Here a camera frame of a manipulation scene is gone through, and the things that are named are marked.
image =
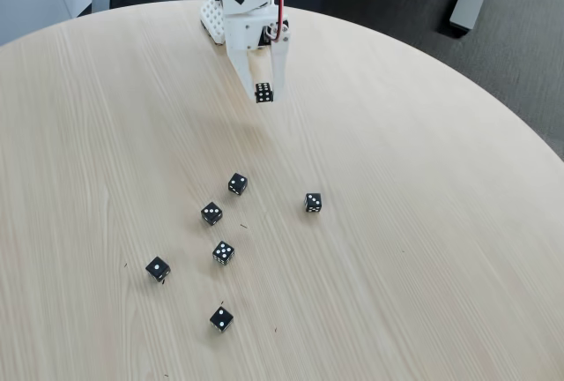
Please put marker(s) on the black die showing six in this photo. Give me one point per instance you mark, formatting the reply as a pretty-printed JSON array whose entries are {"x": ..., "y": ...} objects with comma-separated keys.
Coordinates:
[{"x": 263, "y": 92}]

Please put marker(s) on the black die showing two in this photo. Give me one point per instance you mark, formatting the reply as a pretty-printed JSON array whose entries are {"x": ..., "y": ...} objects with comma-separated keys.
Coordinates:
[
  {"x": 237, "y": 184},
  {"x": 221, "y": 318}
]

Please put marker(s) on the black die showing three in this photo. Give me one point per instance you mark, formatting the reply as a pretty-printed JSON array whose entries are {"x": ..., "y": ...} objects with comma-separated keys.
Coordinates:
[
  {"x": 211, "y": 213},
  {"x": 313, "y": 202}
]

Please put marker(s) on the black die showing five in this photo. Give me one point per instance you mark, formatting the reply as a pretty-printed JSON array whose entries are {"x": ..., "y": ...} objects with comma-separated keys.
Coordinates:
[{"x": 223, "y": 253}]

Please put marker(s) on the black die showing one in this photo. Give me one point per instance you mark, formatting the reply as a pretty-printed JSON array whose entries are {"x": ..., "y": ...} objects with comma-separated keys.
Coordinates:
[{"x": 158, "y": 269}]

